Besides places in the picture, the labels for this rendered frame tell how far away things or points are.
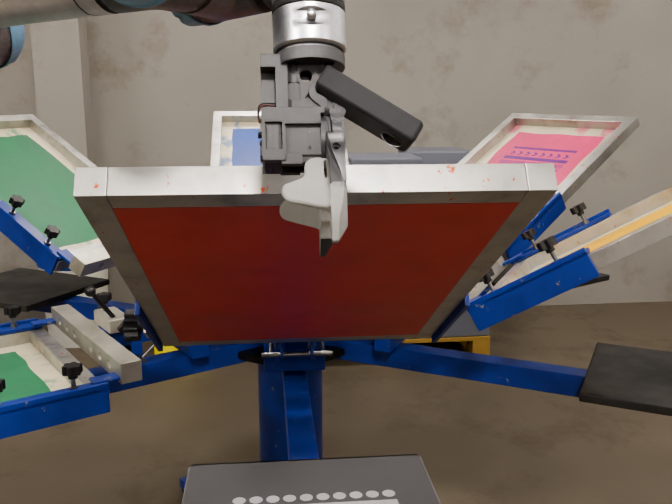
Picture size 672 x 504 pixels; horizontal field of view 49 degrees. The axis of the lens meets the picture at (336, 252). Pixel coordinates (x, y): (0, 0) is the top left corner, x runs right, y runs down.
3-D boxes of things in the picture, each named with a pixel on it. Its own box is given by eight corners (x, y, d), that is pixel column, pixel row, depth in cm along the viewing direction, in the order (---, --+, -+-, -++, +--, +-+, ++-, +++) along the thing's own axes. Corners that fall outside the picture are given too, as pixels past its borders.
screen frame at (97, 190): (558, 190, 92) (554, 162, 93) (72, 196, 87) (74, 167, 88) (430, 338, 166) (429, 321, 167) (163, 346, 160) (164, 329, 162)
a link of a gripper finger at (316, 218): (279, 242, 84) (278, 168, 79) (331, 241, 84) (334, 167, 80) (280, 257, 81) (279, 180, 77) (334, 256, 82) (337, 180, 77)
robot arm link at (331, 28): (341, 30, 80) (350, -2, 72) (342, 71, 80) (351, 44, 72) (271, 29, 80) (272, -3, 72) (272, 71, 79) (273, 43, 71)
